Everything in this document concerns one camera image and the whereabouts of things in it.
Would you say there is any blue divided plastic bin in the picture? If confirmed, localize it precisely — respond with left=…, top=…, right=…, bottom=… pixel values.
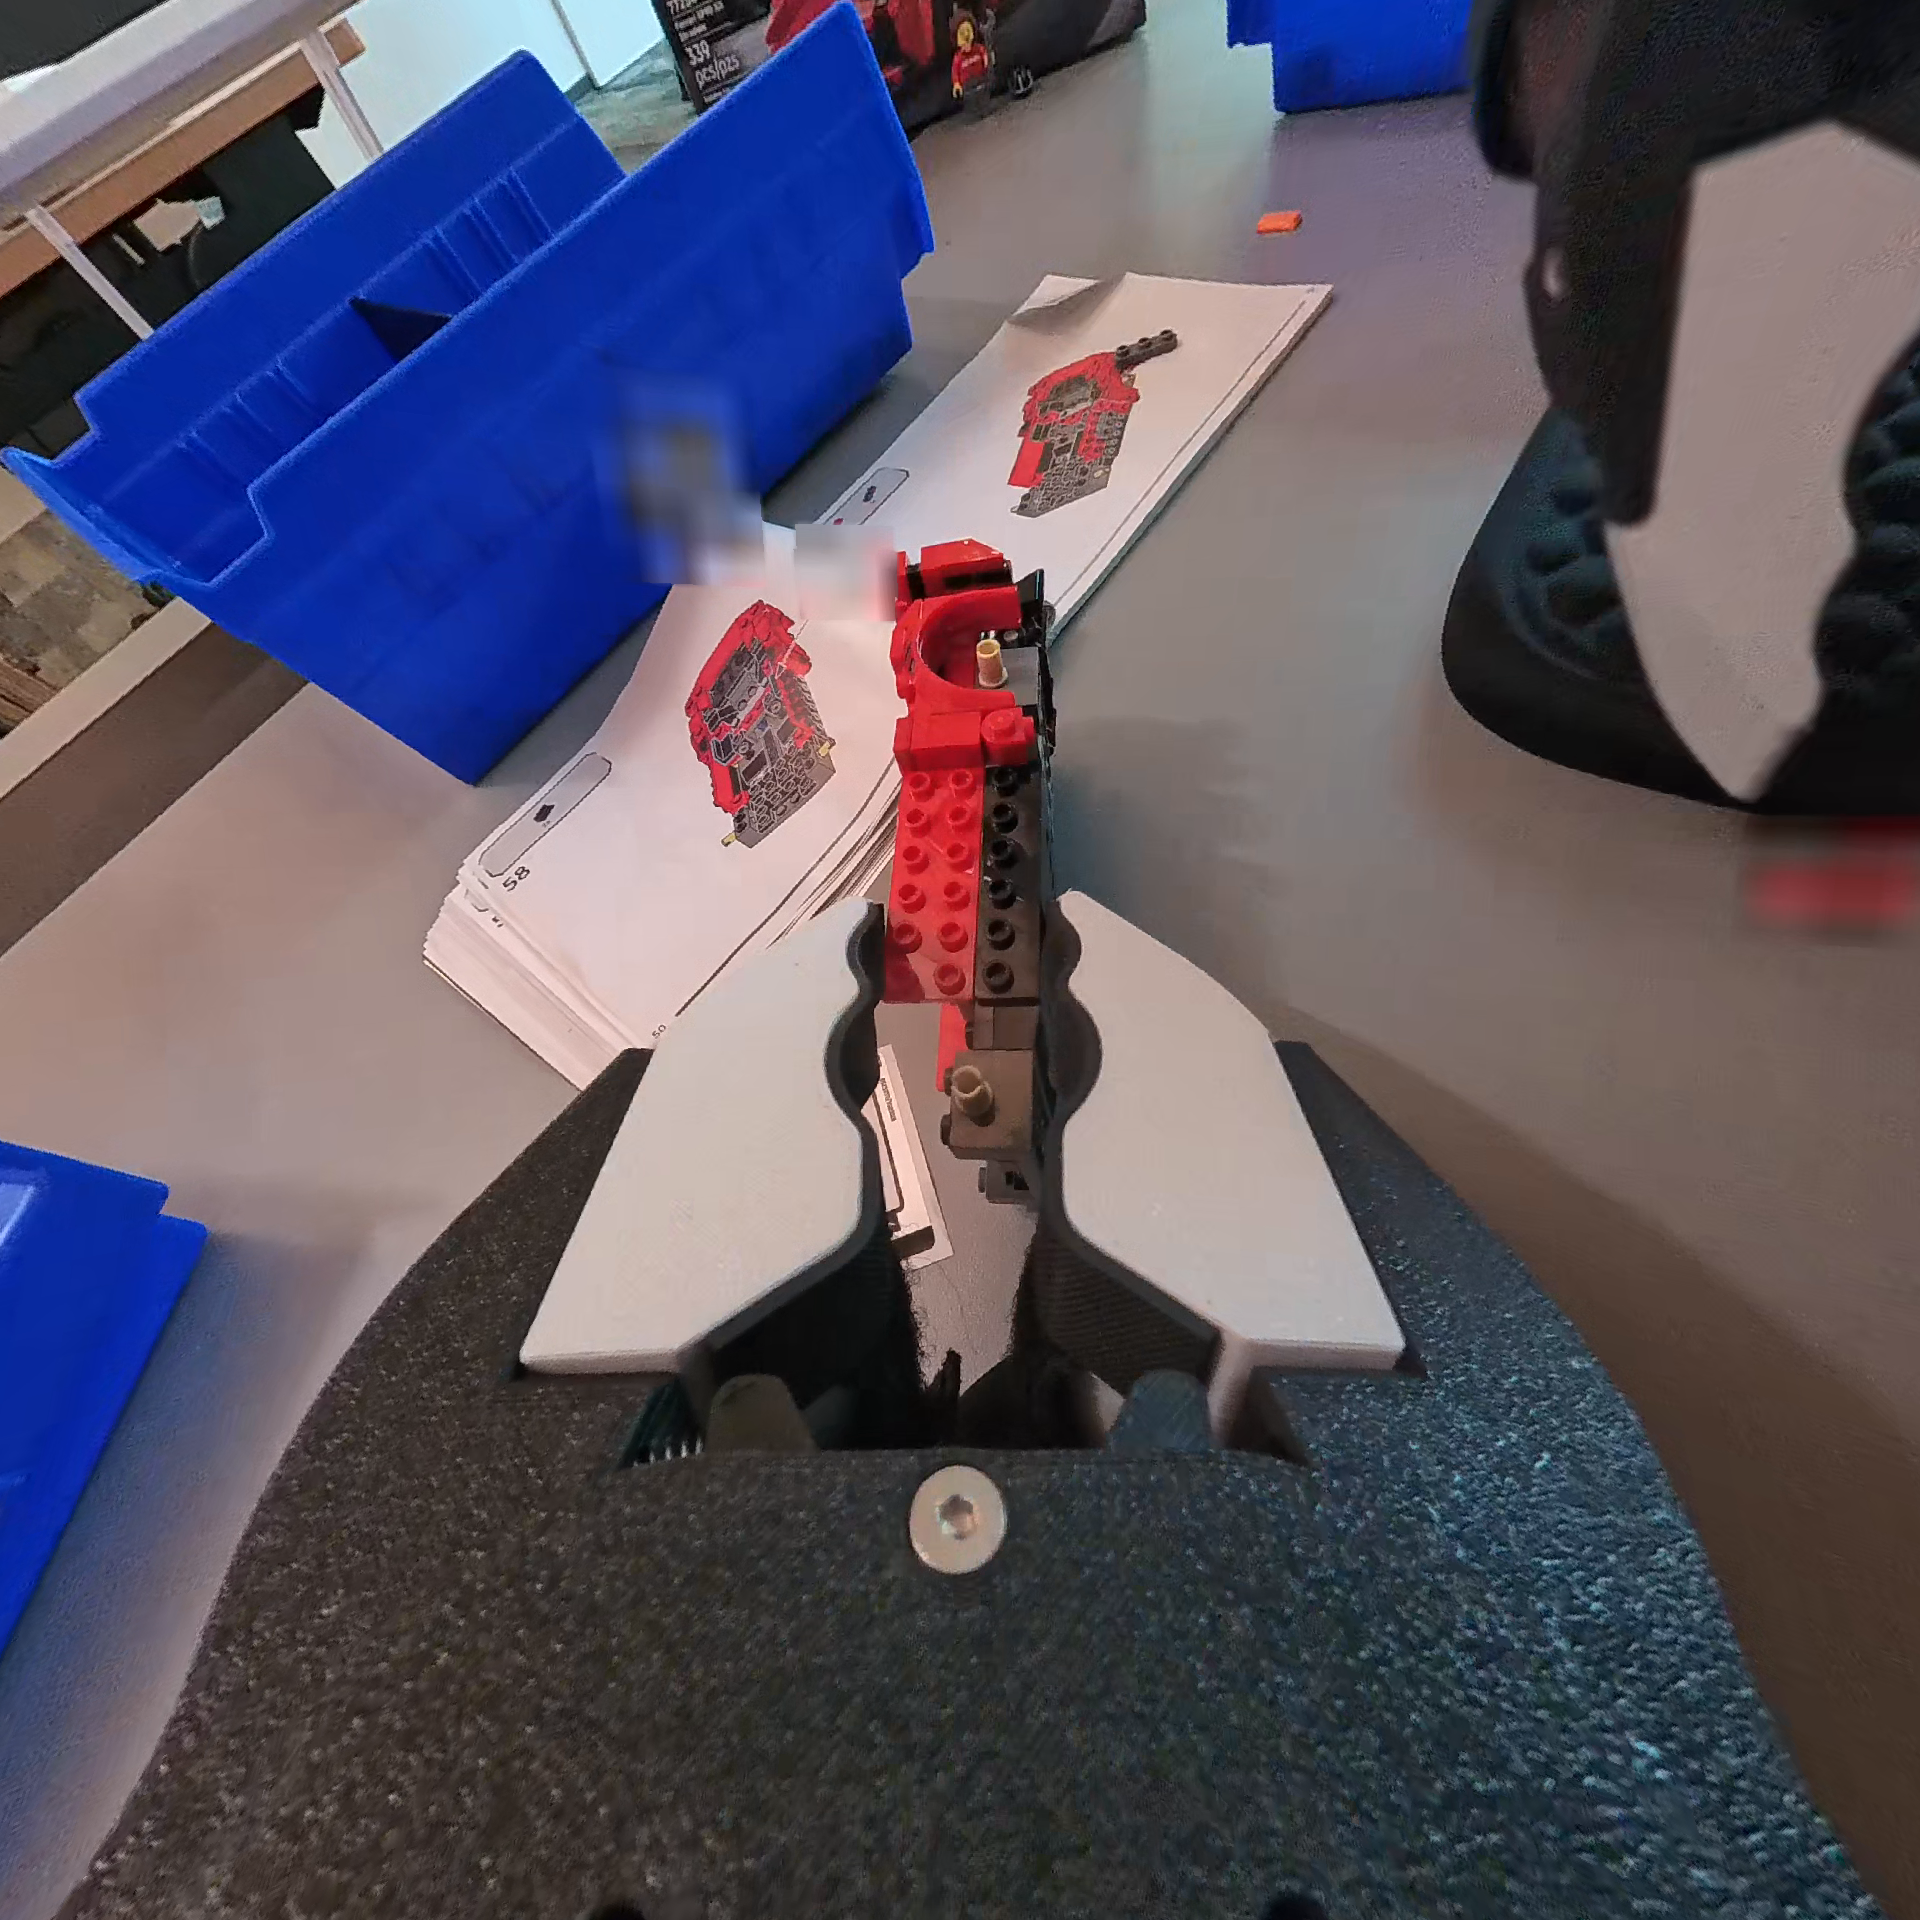
left=7, top=0, right=938, bottom=787

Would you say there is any white roller tube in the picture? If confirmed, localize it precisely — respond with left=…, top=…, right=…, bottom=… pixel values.
left=0, top=0, right=371, bottom=205

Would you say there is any wooden table with white legs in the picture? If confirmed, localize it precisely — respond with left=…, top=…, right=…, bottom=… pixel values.
left=0, top=0, right=386, bottom=347

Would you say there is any open instruction booklet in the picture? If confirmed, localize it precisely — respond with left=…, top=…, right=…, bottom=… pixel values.
left=423, top=273, right=1334, bottom=1091

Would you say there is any black textured cushion pad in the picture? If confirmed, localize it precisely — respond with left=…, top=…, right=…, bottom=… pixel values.
left=1439, top=343, right=1920, bottom=821

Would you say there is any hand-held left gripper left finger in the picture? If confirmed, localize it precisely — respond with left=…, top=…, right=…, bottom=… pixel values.
left=517, top=896, right=889, bottom=1427

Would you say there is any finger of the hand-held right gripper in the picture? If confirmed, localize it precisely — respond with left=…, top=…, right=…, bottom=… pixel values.
left=1604, top=119, right=1920, bottom=807

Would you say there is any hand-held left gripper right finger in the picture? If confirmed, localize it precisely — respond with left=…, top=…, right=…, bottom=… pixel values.
left=1027, top=888, right=1413, bottom=1452

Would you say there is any toy car set box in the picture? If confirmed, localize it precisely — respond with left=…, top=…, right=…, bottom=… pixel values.
left=644, top=0, right=1153, bottom=139

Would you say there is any red and black brick model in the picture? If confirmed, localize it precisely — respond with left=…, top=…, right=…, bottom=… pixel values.
left=884, top=540, right=1085, bottom=1211

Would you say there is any small white leaflet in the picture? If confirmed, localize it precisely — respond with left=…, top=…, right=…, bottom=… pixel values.
left=861, top=1073, right=945, bottom=1265

